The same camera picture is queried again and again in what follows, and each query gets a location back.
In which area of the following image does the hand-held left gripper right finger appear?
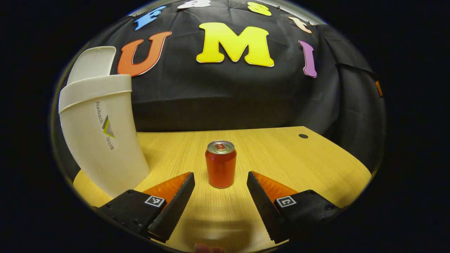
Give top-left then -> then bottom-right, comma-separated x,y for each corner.
246,171 -> 343,245

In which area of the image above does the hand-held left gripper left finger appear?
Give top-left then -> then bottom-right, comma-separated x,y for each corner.
93,171 -> 195,243

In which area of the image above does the red pop can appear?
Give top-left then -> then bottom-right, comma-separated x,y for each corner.
205,140 -> 237,189

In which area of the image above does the white desktop garbage bin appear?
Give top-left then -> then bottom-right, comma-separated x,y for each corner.
58,46 -> 151,198

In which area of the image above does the wooden desktop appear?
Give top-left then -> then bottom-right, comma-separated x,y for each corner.
73,126 -> 372,253

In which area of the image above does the black backdrop cloth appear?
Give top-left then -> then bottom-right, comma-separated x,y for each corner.
67,0 -> 385,169

